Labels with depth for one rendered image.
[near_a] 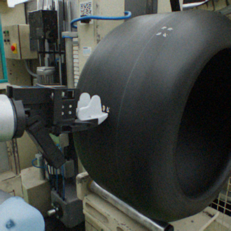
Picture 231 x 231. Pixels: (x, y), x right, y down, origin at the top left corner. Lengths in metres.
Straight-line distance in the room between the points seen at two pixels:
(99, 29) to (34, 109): 0.51
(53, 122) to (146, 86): 0.19
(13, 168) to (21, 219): 0.82
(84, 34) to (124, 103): 0.48
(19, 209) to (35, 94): 0.20
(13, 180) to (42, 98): 0.69
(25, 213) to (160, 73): 0.35
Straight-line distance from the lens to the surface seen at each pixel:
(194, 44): 0.56
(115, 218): 0.86
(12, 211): 0.29
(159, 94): 0.50
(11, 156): 1.08
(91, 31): 0.90
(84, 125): 0.45
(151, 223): 0.77
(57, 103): 0.43
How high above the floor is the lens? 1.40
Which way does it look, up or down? 16 degrees down
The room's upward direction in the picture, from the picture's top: straight up
